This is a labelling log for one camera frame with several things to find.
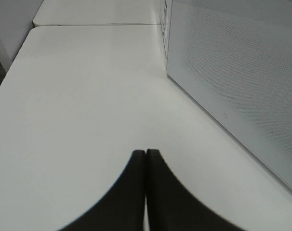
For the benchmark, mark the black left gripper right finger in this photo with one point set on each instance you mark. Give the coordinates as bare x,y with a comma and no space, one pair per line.
171,207

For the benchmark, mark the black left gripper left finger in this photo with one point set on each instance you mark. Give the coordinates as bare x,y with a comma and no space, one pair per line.
122,208

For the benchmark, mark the white microwave door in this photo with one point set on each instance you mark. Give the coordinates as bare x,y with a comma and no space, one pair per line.
234,57

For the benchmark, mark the white microwave oven body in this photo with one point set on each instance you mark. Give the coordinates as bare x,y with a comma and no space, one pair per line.
165,12

